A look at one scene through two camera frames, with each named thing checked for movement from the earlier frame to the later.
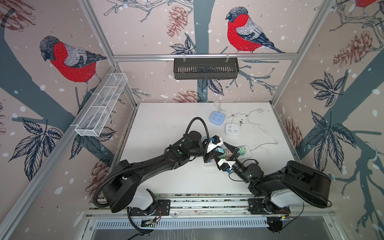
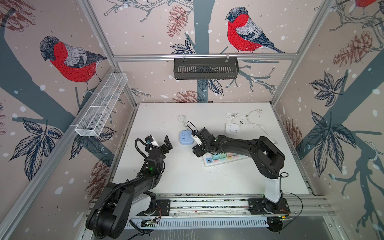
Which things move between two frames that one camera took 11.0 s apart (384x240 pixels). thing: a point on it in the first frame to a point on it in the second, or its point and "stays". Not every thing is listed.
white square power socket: (232, 129) stays
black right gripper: (234, 150) to (197, 150)
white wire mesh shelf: (93, 122) stays
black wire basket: (206, 68) stays
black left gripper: (211, 155) to (165, 150)
